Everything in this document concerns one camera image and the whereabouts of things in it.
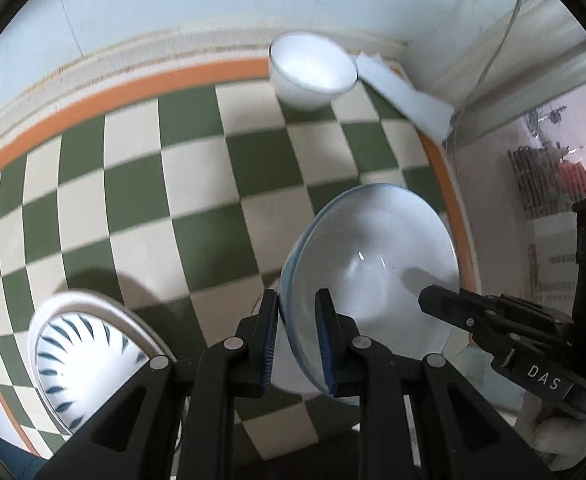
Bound person's right hand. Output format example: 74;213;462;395
520;394;586;472

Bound white cable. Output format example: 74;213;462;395
443;0;524;152

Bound white bowl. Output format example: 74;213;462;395
279;187;364;407
288;183;458;401

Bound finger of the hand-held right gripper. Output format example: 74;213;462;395
418;284;574;362

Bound large white plate grey swirls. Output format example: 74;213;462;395
27;288;178;437

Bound white folded cloth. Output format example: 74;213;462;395
357;52;456;144

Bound green checkered table mat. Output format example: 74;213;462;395
0;57;480;461

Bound plain white cup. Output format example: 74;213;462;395
269;31;360;113

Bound frosted glass sliding door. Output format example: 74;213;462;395
450;55;586;411

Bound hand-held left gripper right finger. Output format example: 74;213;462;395
314;287;554;480

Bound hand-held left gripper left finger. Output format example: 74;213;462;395
38;290;280;480

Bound white cup floral print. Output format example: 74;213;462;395
258;285;324;397

